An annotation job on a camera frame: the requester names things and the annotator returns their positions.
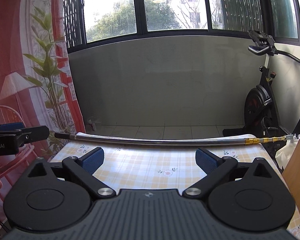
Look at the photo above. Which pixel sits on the black exercise bike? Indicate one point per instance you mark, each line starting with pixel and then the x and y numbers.
pixel 258 102

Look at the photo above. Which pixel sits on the dark framed window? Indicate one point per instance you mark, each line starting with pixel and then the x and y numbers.
pixel 110 5

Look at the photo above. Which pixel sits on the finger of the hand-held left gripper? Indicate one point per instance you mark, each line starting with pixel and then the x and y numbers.
pixel 12 126
pixel 33 134

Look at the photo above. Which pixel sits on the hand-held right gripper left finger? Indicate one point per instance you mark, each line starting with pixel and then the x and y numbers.
pixel 93 161

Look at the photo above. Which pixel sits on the printed red curtain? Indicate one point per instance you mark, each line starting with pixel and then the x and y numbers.
pixel 27 55

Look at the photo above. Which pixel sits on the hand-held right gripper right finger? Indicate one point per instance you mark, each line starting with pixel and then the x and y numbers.
pixel 207 162

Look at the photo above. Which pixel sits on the long metal pole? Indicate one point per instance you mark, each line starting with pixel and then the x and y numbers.
pixel 165 142

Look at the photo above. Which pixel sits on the white plastic bag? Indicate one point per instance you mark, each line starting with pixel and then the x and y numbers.
pixel 286 155

